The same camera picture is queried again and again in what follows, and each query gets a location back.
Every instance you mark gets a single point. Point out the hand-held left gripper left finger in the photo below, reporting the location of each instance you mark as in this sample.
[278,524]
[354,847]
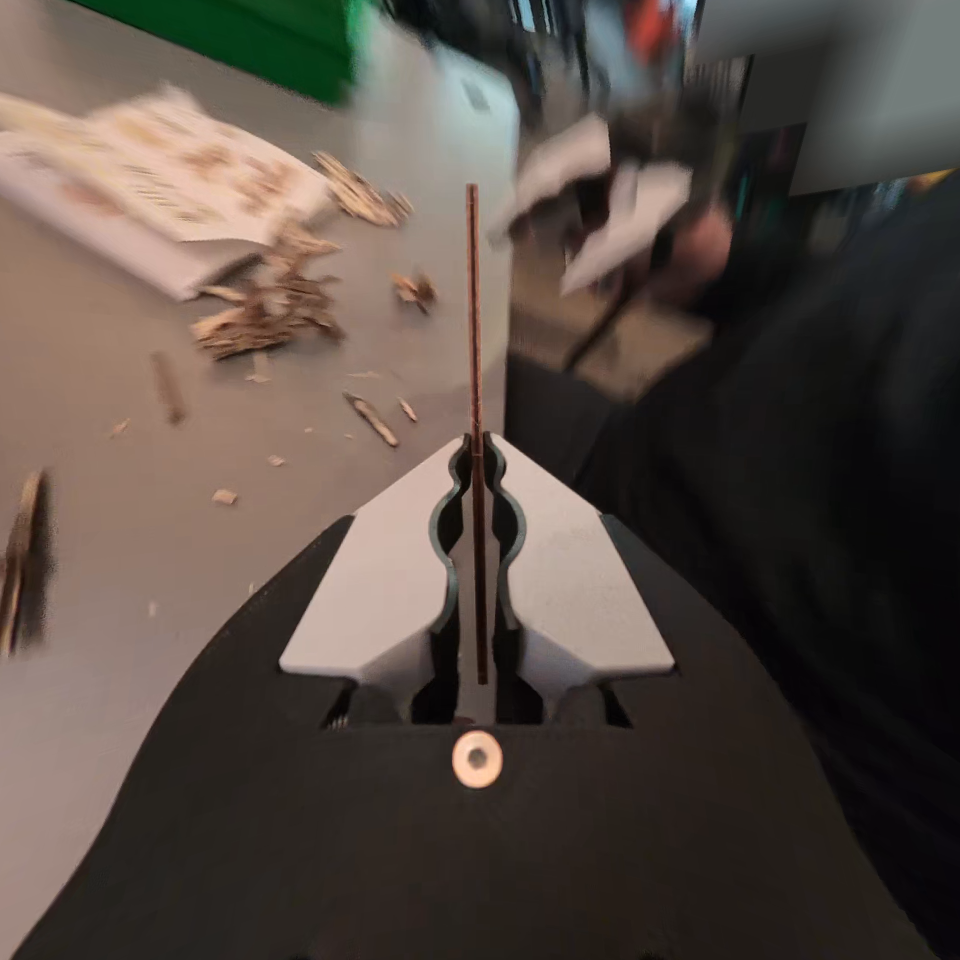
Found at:
[360,600]

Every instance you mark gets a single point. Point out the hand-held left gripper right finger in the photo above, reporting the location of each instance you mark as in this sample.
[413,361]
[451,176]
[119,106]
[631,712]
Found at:
[592,600]

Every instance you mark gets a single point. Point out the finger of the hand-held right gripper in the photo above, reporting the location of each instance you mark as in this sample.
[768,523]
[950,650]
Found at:
[630,225]
[562,165]

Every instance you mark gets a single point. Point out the punched wooden parts sheet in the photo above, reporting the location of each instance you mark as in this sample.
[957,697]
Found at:
[474,337]

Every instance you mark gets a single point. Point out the small wooden gear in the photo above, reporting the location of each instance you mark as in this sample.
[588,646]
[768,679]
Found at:
[414,291]

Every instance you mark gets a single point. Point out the partly built wooden model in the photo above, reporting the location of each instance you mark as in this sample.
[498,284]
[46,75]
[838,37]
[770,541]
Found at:
[270,307]

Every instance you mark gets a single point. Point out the person's right hand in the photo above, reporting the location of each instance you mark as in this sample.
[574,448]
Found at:
[701,247]

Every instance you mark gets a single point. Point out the pale wooden scrap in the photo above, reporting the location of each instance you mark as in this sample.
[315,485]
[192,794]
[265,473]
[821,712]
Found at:
[407,409]
[224,496]

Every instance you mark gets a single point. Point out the long wooden wedge piece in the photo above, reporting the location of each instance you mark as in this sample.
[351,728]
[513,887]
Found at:
[371,420]

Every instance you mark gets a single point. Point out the flat wooden car body panel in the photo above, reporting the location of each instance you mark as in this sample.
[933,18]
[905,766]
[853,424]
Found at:
[364,191]

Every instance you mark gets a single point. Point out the green plastic bin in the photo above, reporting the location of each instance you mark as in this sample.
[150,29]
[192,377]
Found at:
[262,37]

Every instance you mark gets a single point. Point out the dark wooden rod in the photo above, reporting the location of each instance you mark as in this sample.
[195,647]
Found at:
[22,562]

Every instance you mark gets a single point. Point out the open instruction booklet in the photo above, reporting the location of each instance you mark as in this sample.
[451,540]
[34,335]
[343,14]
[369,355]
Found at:
[150,187]

